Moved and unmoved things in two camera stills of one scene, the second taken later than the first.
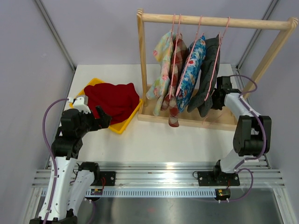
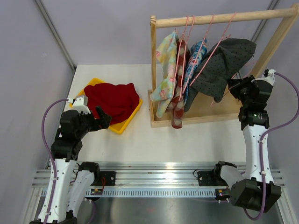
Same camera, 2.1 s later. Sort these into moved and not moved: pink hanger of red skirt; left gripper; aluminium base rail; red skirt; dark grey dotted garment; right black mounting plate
Moved: pink hanger of red skirt; dark grey dotted garment
Not moved: left gripper; right black mounting plate; aluminium base rail; red skirt
